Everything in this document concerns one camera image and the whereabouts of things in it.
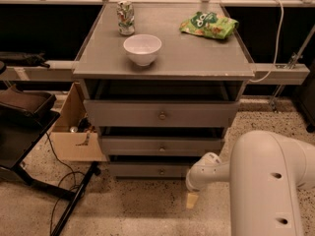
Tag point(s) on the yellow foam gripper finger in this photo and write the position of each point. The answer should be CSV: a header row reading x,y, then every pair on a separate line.
x,y
191,200

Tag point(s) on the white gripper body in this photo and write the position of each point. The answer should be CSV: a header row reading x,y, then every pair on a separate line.
x,y
193,178

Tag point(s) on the grey bottom drawer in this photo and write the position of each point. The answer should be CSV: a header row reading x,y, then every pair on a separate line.
x,y
126,170

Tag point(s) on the grey drawer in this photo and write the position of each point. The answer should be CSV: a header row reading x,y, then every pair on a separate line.
x,y
126,170
119,113
159,146

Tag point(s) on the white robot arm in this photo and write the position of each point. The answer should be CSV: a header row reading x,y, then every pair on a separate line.
x,y
264,172

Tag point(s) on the grey middle drawer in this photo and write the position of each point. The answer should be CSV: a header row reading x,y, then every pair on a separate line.
x,y
159,146

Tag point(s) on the grey drawer cabinet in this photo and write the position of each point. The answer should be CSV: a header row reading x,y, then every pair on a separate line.
x,y
188,69

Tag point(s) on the grey top drawer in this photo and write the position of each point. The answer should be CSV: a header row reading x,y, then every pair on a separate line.
x,y
119,113

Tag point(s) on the open cardboard box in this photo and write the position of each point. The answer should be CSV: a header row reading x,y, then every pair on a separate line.
x,y
69,142

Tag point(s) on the white ceramic bowl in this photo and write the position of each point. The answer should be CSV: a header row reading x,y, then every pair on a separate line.
x,y
142,49

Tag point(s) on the green snack bag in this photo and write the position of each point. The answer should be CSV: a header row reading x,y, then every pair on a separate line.
x,y
209,25

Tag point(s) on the green patterned drink can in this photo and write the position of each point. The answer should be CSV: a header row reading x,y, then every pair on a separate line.
x,y
125,15

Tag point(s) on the black rolling stand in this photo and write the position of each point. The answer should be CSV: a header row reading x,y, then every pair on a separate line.
x,y
26,116

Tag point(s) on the metal rail frame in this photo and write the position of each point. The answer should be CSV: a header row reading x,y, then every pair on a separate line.
x,y
39,70

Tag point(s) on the black object on rail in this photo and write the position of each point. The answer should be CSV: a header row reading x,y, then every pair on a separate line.
x,y
23,59

